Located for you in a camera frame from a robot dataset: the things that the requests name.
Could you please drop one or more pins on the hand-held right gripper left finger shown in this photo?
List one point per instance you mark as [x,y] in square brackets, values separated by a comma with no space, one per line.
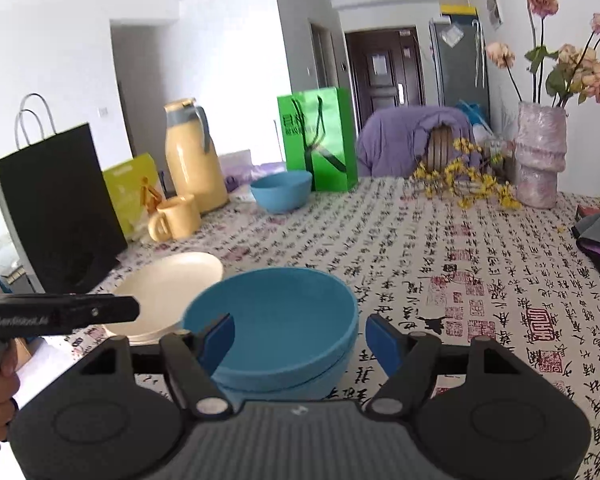
[219,341]

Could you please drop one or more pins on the blue plastic bag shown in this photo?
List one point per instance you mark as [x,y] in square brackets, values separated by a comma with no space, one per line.
[472,112]

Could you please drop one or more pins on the grey refrigerator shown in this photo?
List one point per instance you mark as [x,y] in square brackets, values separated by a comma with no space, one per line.
[457,75]

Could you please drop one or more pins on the purple jacket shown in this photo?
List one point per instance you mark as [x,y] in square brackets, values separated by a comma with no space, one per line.
[390,140]

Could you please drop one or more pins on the yellow mug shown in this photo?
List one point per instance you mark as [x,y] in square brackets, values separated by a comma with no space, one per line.
[181,217]

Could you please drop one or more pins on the black paper bag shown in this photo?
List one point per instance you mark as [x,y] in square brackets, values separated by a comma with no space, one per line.
[55,210]

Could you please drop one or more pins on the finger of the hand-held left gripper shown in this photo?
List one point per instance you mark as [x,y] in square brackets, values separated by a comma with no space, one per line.
[100,309]

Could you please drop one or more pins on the pink textured vase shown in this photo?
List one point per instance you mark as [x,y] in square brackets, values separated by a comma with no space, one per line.
[540,160]

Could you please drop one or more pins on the blue bowl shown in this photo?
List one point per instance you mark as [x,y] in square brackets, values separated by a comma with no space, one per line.
[280,192]
[300,391]
[280,310]

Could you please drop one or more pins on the yellow flower sprig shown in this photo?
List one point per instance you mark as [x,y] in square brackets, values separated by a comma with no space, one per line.
[460,175]

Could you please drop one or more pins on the yellow and blue box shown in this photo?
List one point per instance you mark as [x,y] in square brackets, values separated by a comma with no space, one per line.
[459,9]

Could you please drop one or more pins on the grey interior door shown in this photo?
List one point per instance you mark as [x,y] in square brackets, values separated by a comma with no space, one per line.
[320,60]

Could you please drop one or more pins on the yellow thermos jug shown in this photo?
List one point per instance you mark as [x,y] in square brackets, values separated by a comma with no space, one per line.
[192,170]

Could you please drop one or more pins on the purple plastic packet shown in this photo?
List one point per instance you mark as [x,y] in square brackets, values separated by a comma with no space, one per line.
[240,170]

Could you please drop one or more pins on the dark brown door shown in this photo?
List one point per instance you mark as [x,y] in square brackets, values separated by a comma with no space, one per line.
[380,95]

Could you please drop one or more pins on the wooden chair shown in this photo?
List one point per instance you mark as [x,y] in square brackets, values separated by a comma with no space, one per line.
[440,152]

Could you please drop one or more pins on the red flat box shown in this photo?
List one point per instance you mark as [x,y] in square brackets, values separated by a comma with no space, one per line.
[587,211]

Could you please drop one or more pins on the green paper bag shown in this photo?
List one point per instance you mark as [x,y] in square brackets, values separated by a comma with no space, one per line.
[330,130]

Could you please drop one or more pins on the yellow-green snack packet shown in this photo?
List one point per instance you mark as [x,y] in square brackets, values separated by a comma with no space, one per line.
[125,190]

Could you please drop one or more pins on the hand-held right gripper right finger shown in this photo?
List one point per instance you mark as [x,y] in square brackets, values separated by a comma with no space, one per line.
[382,344]

